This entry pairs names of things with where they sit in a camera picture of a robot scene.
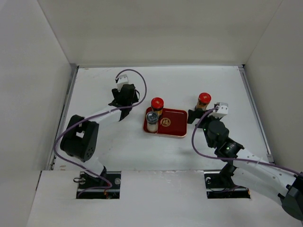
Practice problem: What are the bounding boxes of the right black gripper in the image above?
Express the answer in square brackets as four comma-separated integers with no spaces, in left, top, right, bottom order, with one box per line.
[187,108,222,148]

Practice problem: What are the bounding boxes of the dark sauce jar red lid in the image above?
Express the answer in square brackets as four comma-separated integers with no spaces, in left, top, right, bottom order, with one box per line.
[151,97,164,118]

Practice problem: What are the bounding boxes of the clear bottle white contents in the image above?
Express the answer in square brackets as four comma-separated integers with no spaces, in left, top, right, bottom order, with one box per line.
[145,111,159,132]

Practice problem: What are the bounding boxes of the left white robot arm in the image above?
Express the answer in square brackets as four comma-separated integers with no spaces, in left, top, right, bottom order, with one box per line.
[60,83,139,189]

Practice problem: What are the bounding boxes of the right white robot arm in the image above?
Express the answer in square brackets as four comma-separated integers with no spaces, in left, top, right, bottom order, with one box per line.
[187,105,303,221]

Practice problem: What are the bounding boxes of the chili sauce jar red lid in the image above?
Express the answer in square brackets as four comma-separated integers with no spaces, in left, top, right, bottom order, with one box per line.
[195,92,212,111]

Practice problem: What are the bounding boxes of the red rectangular tray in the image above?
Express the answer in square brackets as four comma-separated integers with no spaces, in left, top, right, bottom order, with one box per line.
[143,108,188,139]

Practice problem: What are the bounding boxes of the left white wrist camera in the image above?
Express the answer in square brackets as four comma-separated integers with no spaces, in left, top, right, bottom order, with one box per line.
[115,74,129,92]

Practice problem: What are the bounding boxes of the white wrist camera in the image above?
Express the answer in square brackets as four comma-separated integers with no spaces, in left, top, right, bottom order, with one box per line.
[210,102,229,119]
[115,74,129,92]

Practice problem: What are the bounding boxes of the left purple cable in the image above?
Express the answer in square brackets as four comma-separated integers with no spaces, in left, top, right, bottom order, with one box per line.
[53,69,148,190]

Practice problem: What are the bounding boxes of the purple cable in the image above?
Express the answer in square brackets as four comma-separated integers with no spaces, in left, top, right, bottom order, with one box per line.
[191,105,303,178]
[53,69,148,190]

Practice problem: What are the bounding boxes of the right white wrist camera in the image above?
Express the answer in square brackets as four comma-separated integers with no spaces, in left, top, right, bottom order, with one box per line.
[210,102,229,119]

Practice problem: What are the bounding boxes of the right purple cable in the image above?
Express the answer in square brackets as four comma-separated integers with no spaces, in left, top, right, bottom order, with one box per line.
[191,105,303,178]

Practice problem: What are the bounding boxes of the left aluminium rail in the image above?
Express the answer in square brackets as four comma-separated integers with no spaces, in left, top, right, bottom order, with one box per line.
[45,63,79,170]

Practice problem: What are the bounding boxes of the aluminium rail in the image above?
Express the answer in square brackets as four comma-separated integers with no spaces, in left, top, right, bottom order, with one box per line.
[45,63,79,170]
[238,65,275,164]

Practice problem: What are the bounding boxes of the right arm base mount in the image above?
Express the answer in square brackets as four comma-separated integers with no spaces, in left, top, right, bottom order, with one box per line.
[204,164,250,199]

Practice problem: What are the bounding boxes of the right aluminium rail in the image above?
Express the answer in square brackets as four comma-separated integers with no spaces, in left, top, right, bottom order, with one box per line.
[238,65,275,164]

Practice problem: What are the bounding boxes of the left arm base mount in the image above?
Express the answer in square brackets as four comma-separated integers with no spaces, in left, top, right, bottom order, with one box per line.
[73,172,121,200]

